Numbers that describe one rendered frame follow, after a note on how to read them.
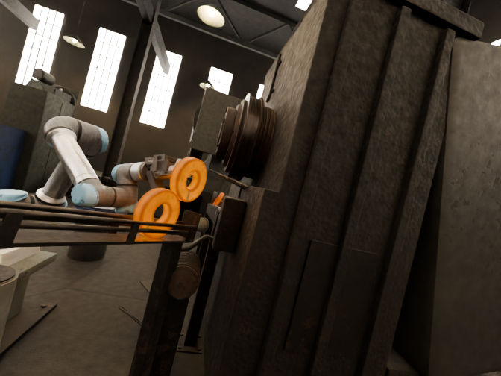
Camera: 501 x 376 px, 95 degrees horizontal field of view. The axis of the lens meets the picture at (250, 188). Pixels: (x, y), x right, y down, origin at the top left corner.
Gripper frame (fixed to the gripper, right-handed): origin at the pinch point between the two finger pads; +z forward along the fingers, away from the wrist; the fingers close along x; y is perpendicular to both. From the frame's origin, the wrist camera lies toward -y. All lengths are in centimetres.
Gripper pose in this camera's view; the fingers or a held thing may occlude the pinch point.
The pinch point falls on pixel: (190, 174)
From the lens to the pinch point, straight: 82.6
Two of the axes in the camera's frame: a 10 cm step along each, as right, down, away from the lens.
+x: 3.8, 1.0, 9.2
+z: 9.3, -0.3, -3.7
